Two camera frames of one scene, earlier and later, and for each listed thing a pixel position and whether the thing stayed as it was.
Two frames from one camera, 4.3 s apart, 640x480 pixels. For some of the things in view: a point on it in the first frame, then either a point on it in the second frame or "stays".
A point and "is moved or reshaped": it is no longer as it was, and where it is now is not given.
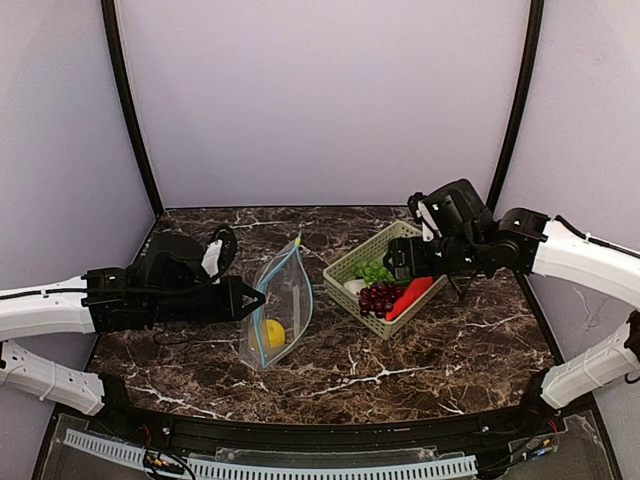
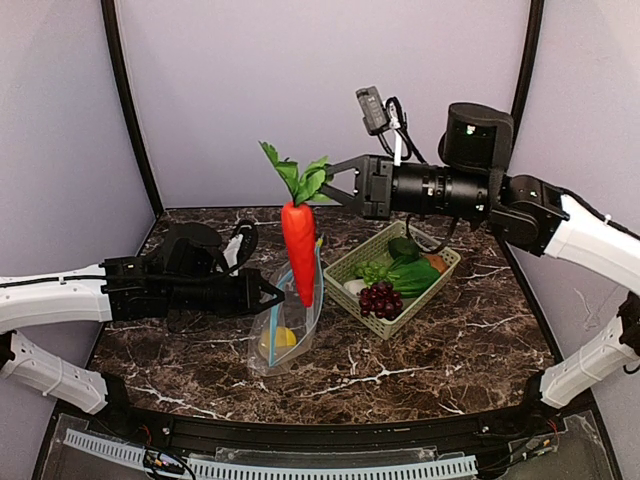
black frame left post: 112,32 stays
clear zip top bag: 284,317 is moved or reshaped
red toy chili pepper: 416,285 to 298,222
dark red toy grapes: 378,299 stays
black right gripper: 400,257 to 377,186
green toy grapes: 373,272 stays
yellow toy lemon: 276,333 is moved or reshaped
